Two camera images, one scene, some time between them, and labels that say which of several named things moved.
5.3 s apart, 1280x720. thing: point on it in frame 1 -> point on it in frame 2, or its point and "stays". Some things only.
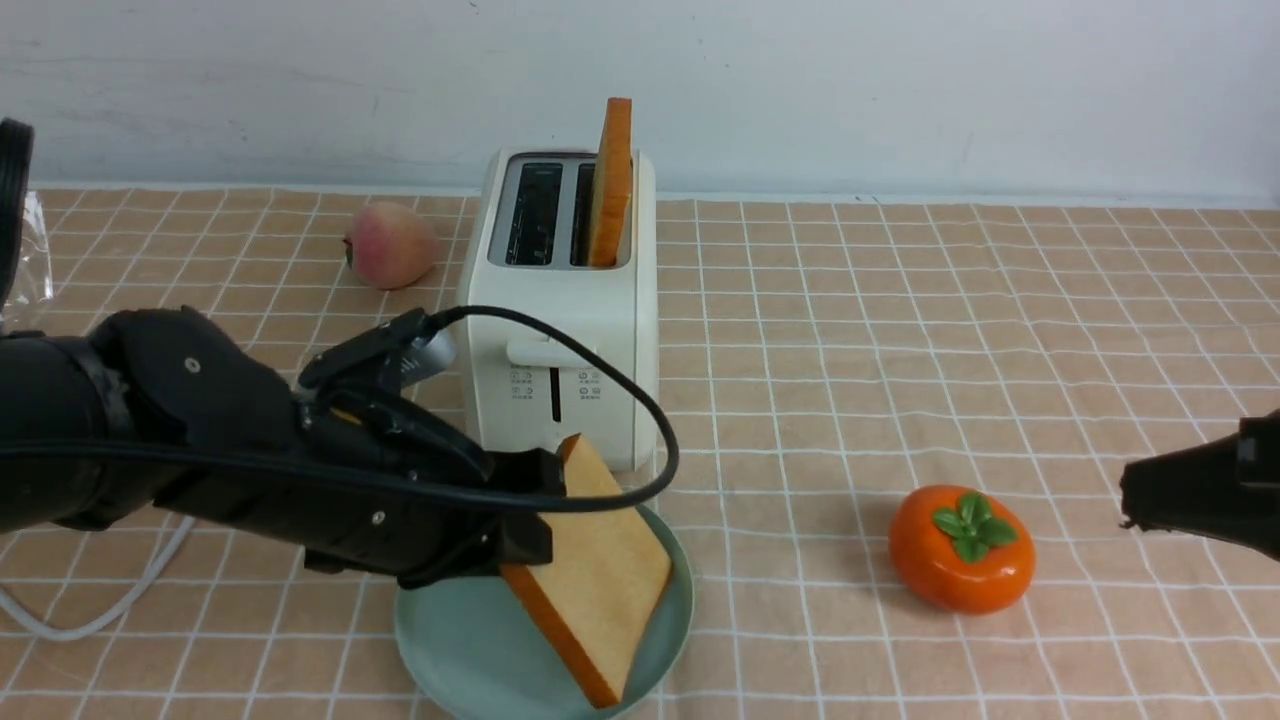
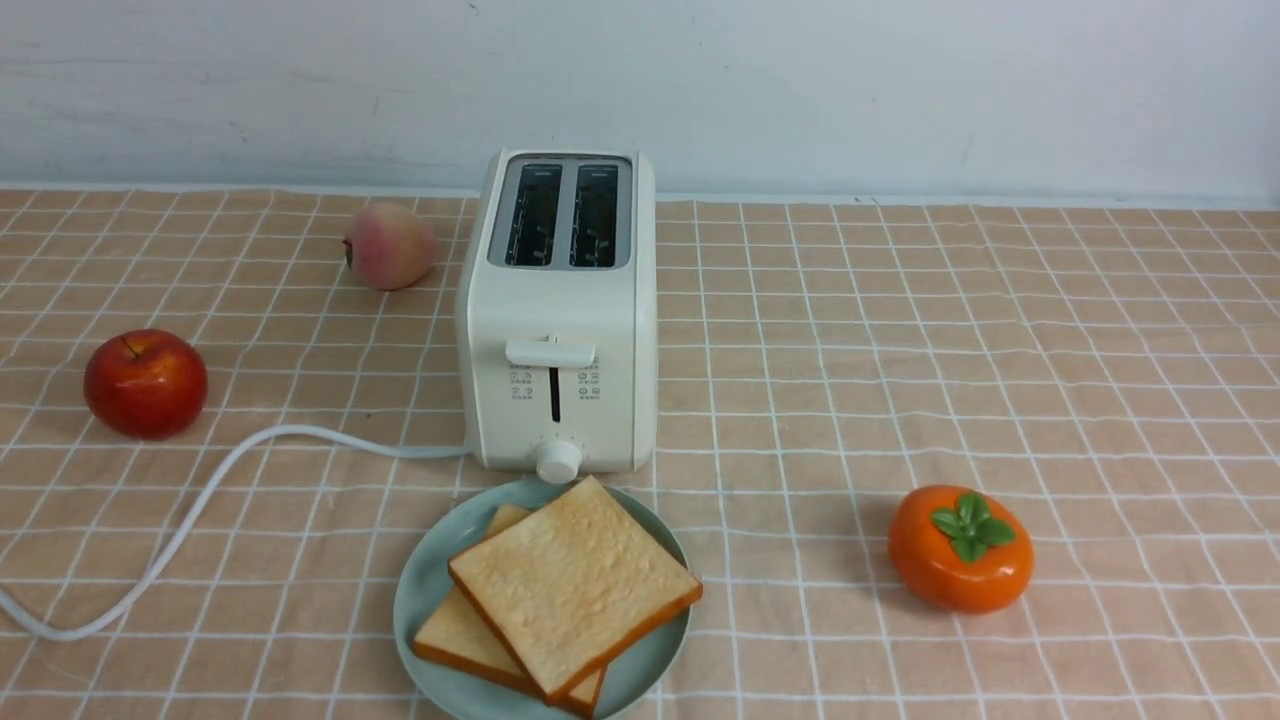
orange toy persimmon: (961, 550) stays
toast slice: (606, 578) -> (586, 698)
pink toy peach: (390, 245) stays
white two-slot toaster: (559, 347) stays
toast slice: (612, 206) -> (570, 578)
